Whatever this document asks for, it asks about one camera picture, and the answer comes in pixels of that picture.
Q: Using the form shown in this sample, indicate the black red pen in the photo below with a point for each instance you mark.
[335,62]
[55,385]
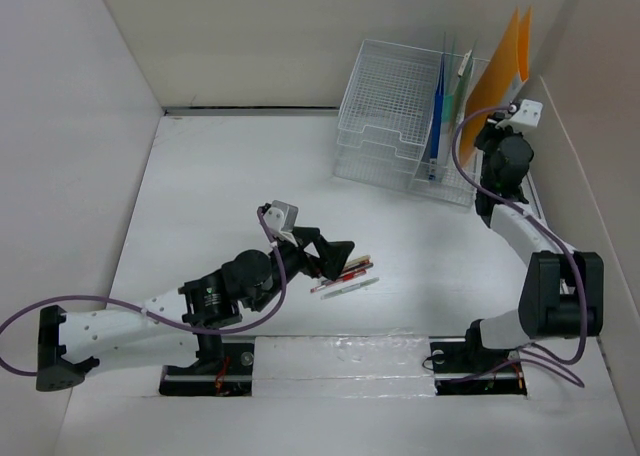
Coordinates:
[357,266]

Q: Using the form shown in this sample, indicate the yellow clear pen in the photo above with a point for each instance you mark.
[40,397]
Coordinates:
[358,261]

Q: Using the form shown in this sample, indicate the red gel pen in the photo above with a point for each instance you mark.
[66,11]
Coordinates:
[349,275]

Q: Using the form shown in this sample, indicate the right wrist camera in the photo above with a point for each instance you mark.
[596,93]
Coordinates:
[521,116]

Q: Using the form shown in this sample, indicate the green folder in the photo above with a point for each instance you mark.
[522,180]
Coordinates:
[458,67]

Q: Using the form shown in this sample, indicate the blue folder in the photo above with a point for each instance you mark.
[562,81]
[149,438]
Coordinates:
[432,148]

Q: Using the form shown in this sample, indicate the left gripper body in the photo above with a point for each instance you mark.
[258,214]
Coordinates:
[295,259]

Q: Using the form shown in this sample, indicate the metal mounting rail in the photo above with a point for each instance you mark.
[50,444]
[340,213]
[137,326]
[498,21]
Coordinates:
[454,373]

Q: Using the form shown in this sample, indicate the red capped pen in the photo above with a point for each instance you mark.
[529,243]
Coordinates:
[341,279]

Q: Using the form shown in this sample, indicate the white green pen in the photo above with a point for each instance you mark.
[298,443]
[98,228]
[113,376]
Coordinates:
[350,288]

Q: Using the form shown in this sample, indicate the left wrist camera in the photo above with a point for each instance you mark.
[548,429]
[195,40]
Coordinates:
[279,218]

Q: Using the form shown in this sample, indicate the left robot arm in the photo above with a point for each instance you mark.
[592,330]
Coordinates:
[184,326]

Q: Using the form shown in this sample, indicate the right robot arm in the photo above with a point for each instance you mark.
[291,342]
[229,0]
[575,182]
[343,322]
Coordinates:
[562,294]

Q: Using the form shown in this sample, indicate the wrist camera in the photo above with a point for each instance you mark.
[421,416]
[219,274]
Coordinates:
[521,116]
[279,218]

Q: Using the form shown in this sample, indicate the orange folder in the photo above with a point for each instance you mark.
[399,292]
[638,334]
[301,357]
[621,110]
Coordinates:
[508,68]

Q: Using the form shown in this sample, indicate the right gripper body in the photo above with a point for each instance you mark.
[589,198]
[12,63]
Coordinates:
[490,138]

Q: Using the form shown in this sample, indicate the white wire desk organizer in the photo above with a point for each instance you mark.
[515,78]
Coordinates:
[384,123]

